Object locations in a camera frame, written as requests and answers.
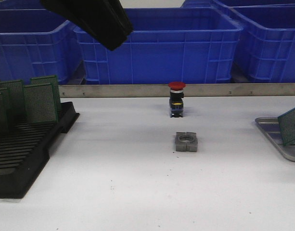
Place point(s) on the green perforated circuit board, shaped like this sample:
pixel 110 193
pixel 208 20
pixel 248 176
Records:
pixel 287 127
pixel 40 104

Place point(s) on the silver metal tray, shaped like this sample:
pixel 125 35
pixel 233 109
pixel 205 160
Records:
pixel 269 126

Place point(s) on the rear right green circuit board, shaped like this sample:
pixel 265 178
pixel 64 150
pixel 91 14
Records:
pixel 53 80

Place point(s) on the rear left green circuit board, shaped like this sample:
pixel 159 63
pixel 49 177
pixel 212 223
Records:
pixel 16 93

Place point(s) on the black slotted board rack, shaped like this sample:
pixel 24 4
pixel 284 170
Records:
pixel 24 151

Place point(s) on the centre blue plastic bin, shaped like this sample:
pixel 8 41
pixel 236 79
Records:
pixel 191 45

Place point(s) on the blue plastic bin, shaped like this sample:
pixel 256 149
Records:
pixel 265 52
pixel 191 45
pixel 35 43

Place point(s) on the left blue plastic bin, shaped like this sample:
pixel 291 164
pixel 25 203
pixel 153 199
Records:
pixel 35 43

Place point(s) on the right blue plastic bin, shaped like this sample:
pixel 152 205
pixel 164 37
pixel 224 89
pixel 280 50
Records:
pixel 265 52

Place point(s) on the red emergency stop button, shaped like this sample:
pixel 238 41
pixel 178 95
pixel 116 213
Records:
pixel 176 98

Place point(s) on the far left blue bin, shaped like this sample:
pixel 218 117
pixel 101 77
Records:
pixel 20 4

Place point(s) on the far right blue bin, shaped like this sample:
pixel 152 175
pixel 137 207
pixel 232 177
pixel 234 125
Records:
pixel 235 3

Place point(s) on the grey metal clamp block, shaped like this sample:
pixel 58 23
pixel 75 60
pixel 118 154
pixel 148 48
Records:
pixel 186 142

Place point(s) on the steel table edge rail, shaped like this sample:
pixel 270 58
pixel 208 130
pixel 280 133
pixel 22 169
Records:
pixel 191 90

